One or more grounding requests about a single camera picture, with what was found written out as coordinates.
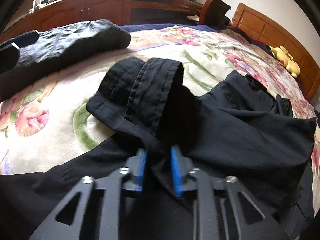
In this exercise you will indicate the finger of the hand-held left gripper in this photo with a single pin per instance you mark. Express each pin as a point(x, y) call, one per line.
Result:
point(25, 38)
point(8, 55)

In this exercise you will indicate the black pants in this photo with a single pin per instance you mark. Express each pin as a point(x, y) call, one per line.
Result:
point(225, 120)

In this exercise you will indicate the floral blanket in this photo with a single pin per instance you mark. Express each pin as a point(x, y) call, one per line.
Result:
point(62, 130)

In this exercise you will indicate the wooden chair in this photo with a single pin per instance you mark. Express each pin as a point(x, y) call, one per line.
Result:
point(208, 10)

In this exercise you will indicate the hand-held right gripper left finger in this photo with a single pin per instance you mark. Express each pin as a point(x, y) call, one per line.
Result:
point(140, 170)

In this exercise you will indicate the wooden headboard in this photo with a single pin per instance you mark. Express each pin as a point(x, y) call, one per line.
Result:
point(262, 25)

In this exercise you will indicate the wooden desk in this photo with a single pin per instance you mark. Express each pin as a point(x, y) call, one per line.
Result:
point(100, 7)

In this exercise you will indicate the dark grey jacket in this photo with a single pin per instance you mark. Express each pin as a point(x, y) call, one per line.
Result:
point(70, 42)

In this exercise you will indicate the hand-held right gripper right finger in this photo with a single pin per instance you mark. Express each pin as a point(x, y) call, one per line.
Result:
point(176, 175)

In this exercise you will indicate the yellow plush toy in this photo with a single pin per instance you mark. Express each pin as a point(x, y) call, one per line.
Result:
point(285, 57)

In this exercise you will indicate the sheet of paper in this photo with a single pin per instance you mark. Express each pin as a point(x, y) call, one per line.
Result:
point(193, 18)

